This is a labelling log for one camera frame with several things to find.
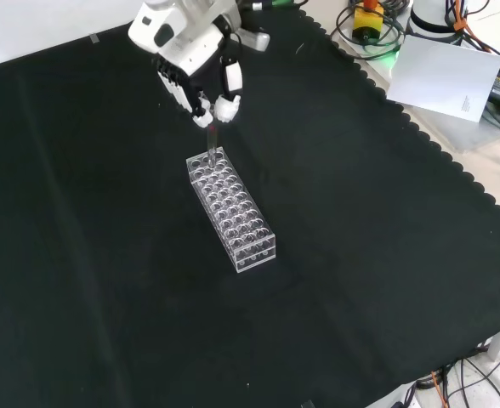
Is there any black bench cloth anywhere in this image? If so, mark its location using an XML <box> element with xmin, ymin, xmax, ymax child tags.
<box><xmin>0</xmin><ymin>0</ymin><xmax>500</xmax><ymax>408</ymax></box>

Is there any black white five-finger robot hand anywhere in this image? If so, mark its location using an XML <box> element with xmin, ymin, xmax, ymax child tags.
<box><xmin>127</xmin><ymin>10</ymin><xmax>271</xmax><ymax>128</ymax></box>

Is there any black floor cable bundle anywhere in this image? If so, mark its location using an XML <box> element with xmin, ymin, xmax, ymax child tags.
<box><xmin>402</xmin><ymin>346</ymin><xmax>500</xmax><ymax>408</ymax></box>

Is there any black cable loop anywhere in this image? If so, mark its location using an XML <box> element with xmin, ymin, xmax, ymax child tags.
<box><xmin>334</xmin><ymin>0</ymin><xmax>408</xmax><ymax>61</ymax></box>

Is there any clear plastic test tube rack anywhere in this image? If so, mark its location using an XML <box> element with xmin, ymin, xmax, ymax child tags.
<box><xmin>185</xmin><ymin>146</ymin><xmax>277</xmax><ymax>274</ymax></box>

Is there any pale board sheet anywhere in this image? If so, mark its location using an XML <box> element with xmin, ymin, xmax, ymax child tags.
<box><xmin>384</xmin><ymin>34</ymin><xmax>500</xmax><ymax>124</ymax></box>

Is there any yellow stop button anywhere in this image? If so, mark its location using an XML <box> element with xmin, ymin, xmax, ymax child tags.
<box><xmin>352</xmin><ymin>0</ymin><xmax>386</xmax><ymax>43</ymax></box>

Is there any clear glass test tube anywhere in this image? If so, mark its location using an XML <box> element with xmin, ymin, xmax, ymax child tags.
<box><xmin>206</xmin><ymin>125</ymin><xmax>219</xmax><ymax>167</ymax></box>

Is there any orange cable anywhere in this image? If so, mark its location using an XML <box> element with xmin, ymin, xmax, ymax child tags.
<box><xmin>445</xmin><ymin>0</ymin><xmax>494</xmax><ymax>53</ymax></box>

